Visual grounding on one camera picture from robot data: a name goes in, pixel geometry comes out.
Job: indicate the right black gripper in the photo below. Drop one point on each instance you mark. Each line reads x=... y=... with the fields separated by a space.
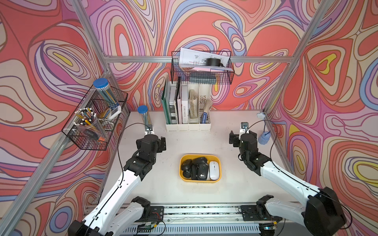
x=233 y=139

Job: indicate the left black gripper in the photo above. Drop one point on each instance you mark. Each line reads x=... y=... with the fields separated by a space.
x=160 y=147

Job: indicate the silver mouse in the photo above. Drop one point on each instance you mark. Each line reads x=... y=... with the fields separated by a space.
x=214 y=171

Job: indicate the black mouse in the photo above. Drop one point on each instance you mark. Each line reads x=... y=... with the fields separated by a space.
x=203 y=171
x=194 y=172
x=186 y=165
x=187 y=174
x=200 y=160

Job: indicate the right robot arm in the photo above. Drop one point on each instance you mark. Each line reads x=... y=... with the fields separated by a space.
x=317 y=209

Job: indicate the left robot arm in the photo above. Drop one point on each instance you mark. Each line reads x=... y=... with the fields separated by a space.
x=105 y=220

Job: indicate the yellow plastic storage tray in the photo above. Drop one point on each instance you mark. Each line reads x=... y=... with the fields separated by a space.
x=193 y=156

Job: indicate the small blue desk lamp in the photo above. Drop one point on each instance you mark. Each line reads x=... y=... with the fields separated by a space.
x=264 y=138

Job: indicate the blue lid pencil tube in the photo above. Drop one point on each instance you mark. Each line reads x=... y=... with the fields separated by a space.
x=144 y=112

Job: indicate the green book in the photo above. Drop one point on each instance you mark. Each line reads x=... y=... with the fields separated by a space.
x=165 y=101

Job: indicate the white file organizer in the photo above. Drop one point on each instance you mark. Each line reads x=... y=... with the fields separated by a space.
x=199 y=115

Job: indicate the white book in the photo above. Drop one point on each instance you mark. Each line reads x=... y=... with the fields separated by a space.
x=185 y=104

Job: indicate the clear pen cup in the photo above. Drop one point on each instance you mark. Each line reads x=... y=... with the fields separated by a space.
x=87 y=122

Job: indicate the blue lid tube in basket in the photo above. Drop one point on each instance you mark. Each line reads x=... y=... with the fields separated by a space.
x=104 y=88

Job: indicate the black tape roll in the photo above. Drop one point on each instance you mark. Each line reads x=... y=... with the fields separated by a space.
x=214 y=62

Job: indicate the white paper sheets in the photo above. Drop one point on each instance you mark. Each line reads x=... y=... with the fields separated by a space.
x=196 y=59

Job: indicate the black wire basket left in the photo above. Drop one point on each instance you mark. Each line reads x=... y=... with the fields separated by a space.
x=92 y=99

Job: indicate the black wire basket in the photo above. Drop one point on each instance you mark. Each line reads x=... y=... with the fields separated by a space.
x=92 y=99
x=197 y=76

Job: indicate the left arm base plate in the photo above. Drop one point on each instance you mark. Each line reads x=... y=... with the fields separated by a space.
x=154 y=214

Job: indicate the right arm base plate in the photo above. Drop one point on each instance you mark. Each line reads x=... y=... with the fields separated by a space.
x=251 y=213

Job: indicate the black wire basket back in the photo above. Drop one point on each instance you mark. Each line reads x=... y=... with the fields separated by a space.
x=197 y=76

